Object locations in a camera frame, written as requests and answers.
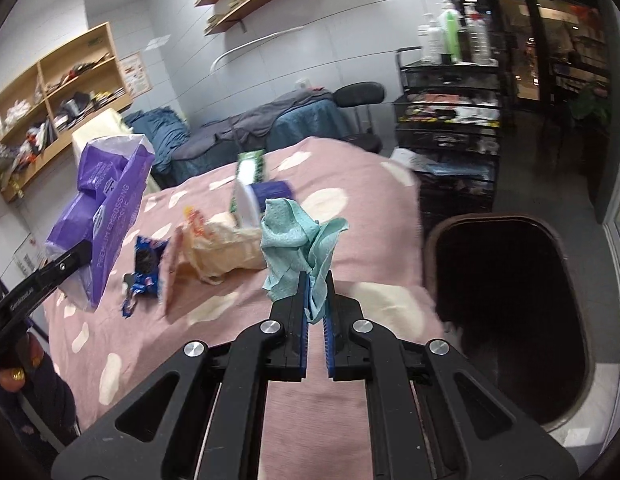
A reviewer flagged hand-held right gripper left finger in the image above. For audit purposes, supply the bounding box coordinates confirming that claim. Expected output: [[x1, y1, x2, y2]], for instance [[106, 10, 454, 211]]
[[52, 270, 311, 480]]

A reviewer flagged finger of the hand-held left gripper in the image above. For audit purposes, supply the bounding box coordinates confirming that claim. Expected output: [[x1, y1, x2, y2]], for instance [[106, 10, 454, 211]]
[[0, 239, 94, 376]]

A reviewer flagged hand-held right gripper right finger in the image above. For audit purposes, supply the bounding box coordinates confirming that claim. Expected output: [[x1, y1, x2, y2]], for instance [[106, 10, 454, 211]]
[[323, 270, 581, 480]]

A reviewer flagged teal wipe cloth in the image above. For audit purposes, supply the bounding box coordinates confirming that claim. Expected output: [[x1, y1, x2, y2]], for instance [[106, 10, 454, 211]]
[[261, 198, 351, 325]]

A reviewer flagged blue snack wrapper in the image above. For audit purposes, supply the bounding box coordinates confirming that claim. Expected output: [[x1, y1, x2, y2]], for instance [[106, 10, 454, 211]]
[[121, 236, 169, 318]]

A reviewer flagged purple tissue pack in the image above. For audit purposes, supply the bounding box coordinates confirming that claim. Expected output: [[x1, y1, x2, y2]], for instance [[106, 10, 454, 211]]
[[44, 135, 157, 311]]

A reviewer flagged beige paper bag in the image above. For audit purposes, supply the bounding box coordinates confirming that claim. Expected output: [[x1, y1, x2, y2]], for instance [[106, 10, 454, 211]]
[[179, 205, 269, 286]]

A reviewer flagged brown paper packet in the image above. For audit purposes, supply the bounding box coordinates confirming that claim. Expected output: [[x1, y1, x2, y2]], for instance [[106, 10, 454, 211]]
[[159, 225, 191, 317]]

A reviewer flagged dark brown waste bin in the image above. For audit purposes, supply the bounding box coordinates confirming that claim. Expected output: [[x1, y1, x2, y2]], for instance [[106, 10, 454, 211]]
[[422, 214, 598, 433]]

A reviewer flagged dark patterned cloth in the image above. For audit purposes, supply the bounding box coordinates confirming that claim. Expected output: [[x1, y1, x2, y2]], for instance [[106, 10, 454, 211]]
[[0, 330, 81, 461]]

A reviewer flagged white and blue round container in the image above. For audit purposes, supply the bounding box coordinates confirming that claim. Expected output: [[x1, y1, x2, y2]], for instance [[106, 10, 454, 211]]
[[231, 180, 297, 226]]

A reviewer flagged pink polka-dot blanket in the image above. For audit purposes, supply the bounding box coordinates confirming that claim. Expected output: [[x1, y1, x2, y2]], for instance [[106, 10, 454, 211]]
[[42, 137, 447, 480]]

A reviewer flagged cream cloth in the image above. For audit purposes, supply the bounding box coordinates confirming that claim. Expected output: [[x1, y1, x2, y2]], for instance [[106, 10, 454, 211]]
[[72, 110, 136, 160]]

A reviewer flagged green and white box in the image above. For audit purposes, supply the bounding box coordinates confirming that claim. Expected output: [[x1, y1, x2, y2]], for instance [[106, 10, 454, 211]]
[[229, 151, 267, 211]]

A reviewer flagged pile of blue towels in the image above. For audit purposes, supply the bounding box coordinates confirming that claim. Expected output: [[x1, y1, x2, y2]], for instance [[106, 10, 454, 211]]
[[124, 107, 191, 172]]

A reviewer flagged wooden shelf cabinet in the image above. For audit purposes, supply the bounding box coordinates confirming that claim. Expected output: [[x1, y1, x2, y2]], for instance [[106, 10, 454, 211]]
[[0, 22, 133, 204]]

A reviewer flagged massage bed with grey cover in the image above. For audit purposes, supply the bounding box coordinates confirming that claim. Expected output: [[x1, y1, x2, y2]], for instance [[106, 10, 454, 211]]
[[167, 87, 351, 181]]

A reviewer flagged black round stool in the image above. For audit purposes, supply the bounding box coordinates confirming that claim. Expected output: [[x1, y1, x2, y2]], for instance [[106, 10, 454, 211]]
[[334, 82, 387, 154]]

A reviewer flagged black mesh cart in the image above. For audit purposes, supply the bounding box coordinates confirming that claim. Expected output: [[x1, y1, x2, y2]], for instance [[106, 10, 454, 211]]
[[392, 47, 504, 231]]

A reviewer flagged white pump bottle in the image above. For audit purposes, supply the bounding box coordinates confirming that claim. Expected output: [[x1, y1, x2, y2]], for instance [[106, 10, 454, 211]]
[[419, 12, 443, 64]]

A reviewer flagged green pump bottle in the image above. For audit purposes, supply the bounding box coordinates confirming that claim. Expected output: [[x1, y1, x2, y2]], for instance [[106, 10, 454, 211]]
[[440, 0, 463, 62]]

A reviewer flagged potted green plant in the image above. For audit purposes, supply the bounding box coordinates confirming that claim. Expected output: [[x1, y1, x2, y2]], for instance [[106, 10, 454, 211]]
[[572, 82, 612, 127]]

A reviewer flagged wall poster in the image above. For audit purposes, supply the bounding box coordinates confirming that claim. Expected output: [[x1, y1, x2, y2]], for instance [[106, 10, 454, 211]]
[[120, 51, 153, 94]]

